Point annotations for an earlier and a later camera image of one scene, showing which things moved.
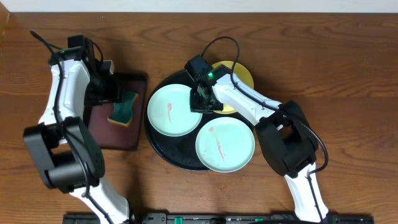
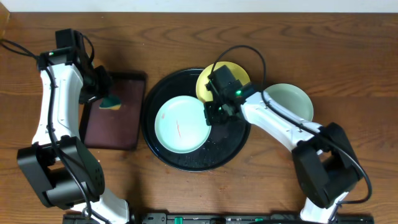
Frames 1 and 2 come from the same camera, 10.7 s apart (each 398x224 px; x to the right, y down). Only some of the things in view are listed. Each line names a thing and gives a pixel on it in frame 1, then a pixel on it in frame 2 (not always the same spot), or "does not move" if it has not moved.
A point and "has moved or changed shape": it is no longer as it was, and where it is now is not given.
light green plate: [170, 111] → [292, 98]
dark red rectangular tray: [112, 136] does not move
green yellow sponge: [122, 111] has moved or changed shape
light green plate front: [225, 144] → [181, 125]
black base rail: [223, 218] does not move
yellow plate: [242, 73] has moved or changed shape
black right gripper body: [198, 104] → [217, 114]
